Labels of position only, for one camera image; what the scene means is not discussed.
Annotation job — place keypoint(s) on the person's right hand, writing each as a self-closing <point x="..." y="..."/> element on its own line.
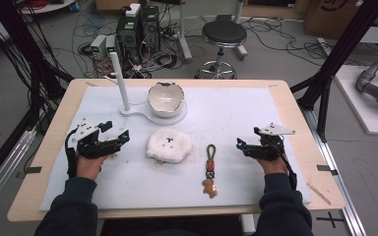
<point x="272" y="166"/>

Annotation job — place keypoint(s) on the small silver power unit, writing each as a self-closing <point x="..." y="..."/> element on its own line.
<point x="97" y="46"/>
<point x="111" y="44"/>

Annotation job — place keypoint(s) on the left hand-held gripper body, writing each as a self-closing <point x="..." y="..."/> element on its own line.
<point x="90" y="146"/>

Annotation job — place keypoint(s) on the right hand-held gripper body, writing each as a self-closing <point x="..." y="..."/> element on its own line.
<point x="269" y="147"/>

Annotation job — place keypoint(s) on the white table mat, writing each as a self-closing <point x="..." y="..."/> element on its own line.
<point x="229" y="114"/>

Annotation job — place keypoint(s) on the aluminium rail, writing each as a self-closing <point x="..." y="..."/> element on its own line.
<point x="338" y="183"/>
<point x="6" y="167"/>

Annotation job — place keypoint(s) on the black metal frame post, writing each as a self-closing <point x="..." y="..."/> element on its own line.
<point x="344" y="46"/>
<point x="19" y="49"/>

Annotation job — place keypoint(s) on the white power adapter box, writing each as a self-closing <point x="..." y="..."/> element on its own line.
<point x="133" y="10"/>

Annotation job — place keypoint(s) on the round white table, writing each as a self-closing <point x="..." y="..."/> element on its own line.
<point x="49" y="7"/>

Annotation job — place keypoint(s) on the white eggshell-shaped bowl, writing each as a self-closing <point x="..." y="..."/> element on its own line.
<point x="165" y="98"/>

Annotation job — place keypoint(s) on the white hanger stand with post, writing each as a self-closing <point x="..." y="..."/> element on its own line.
<point x="122" y="82"/>

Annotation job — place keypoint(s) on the thin wooden stick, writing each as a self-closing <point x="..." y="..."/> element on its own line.
<point x="319" y="194"/>

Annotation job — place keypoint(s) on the white fluffy plush pad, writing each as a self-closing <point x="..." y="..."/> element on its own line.
<point x="169" y="146"/>

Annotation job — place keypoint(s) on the black round stool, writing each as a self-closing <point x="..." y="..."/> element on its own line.
<point x="223" y="32"/>

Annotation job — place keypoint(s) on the wooden table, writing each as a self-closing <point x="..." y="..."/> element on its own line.
<point x="56" y="137"/>

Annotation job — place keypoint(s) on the cardboard box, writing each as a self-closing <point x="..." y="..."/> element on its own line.
<point x="334" y="16"/>

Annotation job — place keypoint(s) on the person's left hand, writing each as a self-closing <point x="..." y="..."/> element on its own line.
<point x="90" y="167"/>

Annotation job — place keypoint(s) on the black computer tower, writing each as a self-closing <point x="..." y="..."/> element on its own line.
<point x="128" y="39"/>
<point x="150" y="29"/>

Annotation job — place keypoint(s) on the grey tape strip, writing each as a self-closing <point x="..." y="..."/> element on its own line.
<point x="326" y="169"/>
<point x="29" y="171"/>

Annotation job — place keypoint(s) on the white desk leg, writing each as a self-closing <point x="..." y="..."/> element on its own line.
<point x="239" y="29"/>
<point x="183" y="32"/>

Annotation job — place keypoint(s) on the white floor platform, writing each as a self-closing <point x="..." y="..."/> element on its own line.
<point x="357" y="108"/>

